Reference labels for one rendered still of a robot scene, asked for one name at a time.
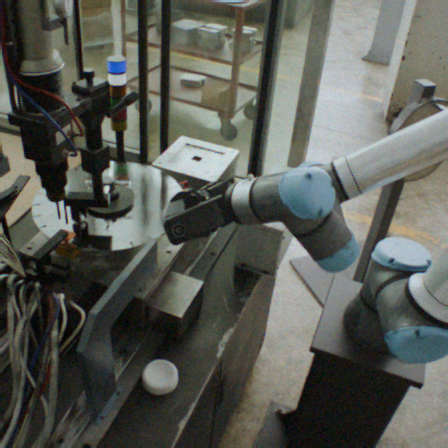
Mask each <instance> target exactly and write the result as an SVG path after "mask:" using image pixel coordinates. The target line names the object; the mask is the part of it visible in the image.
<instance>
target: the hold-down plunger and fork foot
mask: <svg viewBox="0 0 448 448"><path fill-rule="evenodd" d="M91 180H92V189H93V193H91V192H71V191H68V193H67V196H66V206H70V211H71V218H72V221H74V222H76V223H78V224H80V223H81V222H80V214H79V212H81V213H83V214H84V216H85V219H86V218H87V214H86V207H95V208H109V204H110V193H104V188H103V174H99V175H97V176H95V175H94V176H93V175H91Z"/></svg>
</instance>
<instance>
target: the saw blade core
mask: <svg viewBox="0 0 448 448"><path fill-rule="evenodd" d="M124 164H125V162H121V161H110V165H111V168H109V169H108V170H106V171H104V173H103V177H105V176H107V175H108V172H109V170H112V171H113V175H112V177H113V178H115V181H126V182H131V186H130V187H129V186H127V187H129V188H130V189H131V190H132V191H133V192H134V194H135V203H134V205H133V207H132V208H131V209H129V210H128V211H126V212H124V213H122V214H118V215H115V216H100V215H96V214H93V213H91V212H89V211H88V210H87V209H86V214H87V218H86V219H85V220H84V221H83V222H81V223H80V224H78V223H76V222H74V221H72V218H71V211H70V206H67V214H68V222H69V224H66V221H65V214H64V206H63V201H61V202H60V203H59V205H60V218H61V219H60V220H59V217H58V211H57V205H56V203H51V202H50V201H49V199H48V198H47V196H46V192H45V189H43V188H42V187H41V189H40V190H39V191H38V193H37V194H36V196H35V198H34V200H33V203H32V216H33V220H34V222H35V224H36V225H37V226H38V227H39V230H40V231H41V232H42V233H43V234H45V235H46V236H47V237H49V238H51V237H52V236H53V235H54V234H55V233H57V232H58V231H59V230H60V229H62V228H63V229H66V230H69V231H72V232H74V233H75V236H74V237H73V238H72V240H71V241H70V242H69V243H68V242H65V241H63V242H62V243H61V245H62V244H63V243H65V246H69V245H70V244H71V242H72V244H71V245H70V246H69V247H73V248H76V249H82V250H88V249H89V246H91V247H90V249H89V251H110V246H112V252H114V251H121V250H127V249H132V248H133V247H132V245H133V246H134V248H136V247H138V246H141V245H144V244H146V243H147V242H148V241H149V239H150V238H149V236H150V237H151V239H155V240H156V239H158V238H160V237H162V235H164V234H165V232H164V229H163V227H162V222H163V220H164V217H163V216H162V214H163V211H164V208H165V207H166V205H167V203H168V202H169V200H170V199H171V198H172V197H173V196H174V195H175V194H176V193H177V192H179V191H181V190H182V189H181V188H180V187H179V185H178V184H177V182H176V181H175V180H173V179H172V178H171V177H170V176H168V175H167V174H165V173H164V172H163V171H161V170H159V169H156V168H154V167H151V166H148V165H141V164H137V163H131V162H126V164H125V165H124ZM141 166H142V167H141ZM75 169H76V170H75ZM75 169H74V168H72V169H69V170H68V171H67V173H66V176H67V180H68V184H67V185H66V186H65V190H66V196H67V193H68V191H71V192H86V191H87V190H89V189H90V188H92V185H86V180H91V175H90V174H89V173H87V172H85V171H82V165H81V166H77V167H75ZM155 171H156V172H155ZM171 181H175V182H174V183H169V182H171ZM173 187H175V188H173ZM41 194H43V195H41ZM44 226H46V227H44ZM130 243H132V245H131V244H130Z"/></svg>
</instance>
